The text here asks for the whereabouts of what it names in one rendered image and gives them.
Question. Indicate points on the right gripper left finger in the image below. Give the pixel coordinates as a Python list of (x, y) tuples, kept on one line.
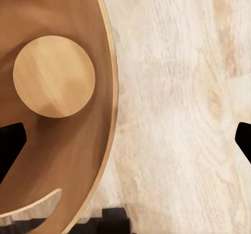
[(12, 139)]

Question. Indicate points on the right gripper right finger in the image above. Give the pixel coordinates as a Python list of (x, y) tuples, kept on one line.
[(243, 138)]

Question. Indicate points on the trash can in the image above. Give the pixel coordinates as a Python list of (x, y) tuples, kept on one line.
[(59, 78)]

